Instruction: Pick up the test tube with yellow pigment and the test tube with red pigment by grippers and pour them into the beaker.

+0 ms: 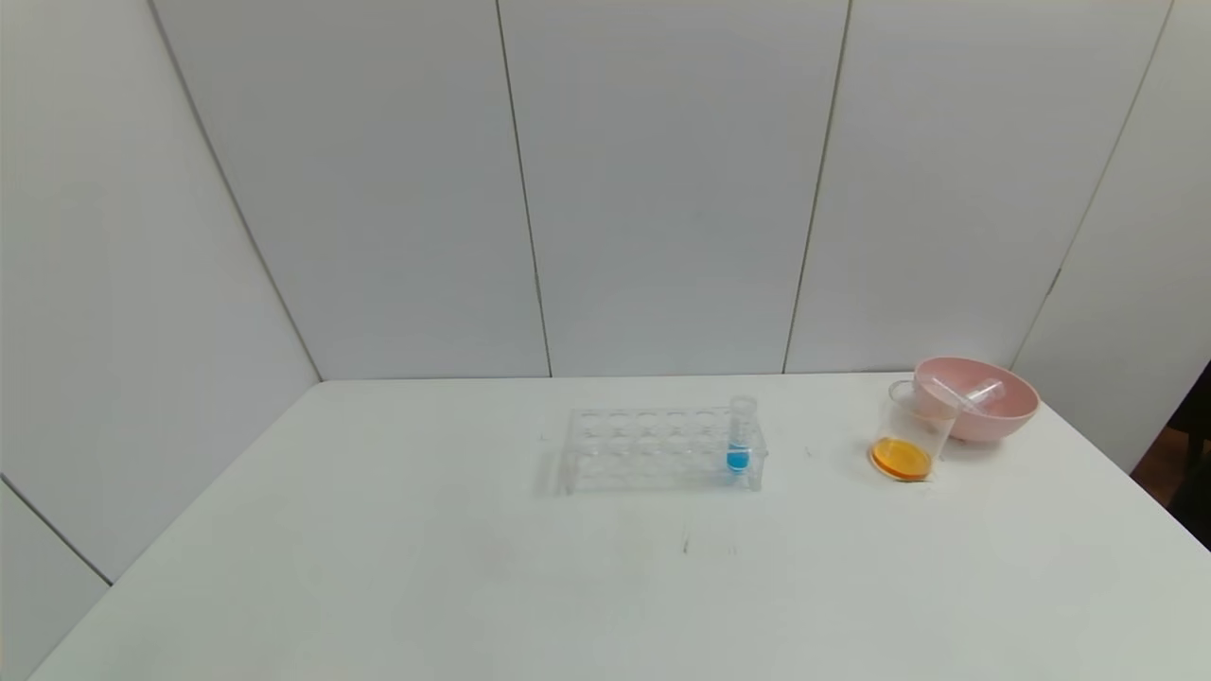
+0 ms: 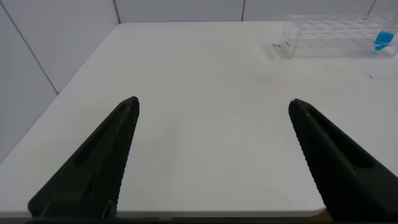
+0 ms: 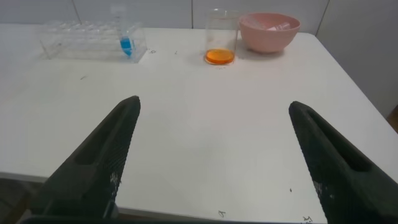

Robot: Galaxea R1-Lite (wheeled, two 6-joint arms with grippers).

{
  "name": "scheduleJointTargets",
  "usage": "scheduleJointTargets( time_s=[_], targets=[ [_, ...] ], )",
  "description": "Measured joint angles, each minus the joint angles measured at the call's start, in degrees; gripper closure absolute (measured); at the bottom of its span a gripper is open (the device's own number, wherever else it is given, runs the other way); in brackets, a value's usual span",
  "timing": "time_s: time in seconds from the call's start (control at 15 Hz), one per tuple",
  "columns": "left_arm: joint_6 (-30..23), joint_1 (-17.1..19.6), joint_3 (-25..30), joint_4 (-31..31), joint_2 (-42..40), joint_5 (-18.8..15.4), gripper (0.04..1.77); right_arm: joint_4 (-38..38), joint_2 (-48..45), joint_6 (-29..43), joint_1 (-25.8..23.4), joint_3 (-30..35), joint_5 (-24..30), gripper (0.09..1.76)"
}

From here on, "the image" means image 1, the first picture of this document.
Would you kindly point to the clear acrylic test tube rack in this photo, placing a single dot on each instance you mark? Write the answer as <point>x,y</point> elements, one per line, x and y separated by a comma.
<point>648,465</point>

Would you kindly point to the blue pigment test tube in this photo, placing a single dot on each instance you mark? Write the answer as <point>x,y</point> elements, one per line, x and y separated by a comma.
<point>738,460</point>

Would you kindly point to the clear glass beaker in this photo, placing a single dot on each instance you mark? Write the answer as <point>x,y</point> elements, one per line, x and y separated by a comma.
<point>903,457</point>

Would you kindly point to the pink plastic bowl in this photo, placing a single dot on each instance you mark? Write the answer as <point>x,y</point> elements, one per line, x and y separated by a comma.
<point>993,426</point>

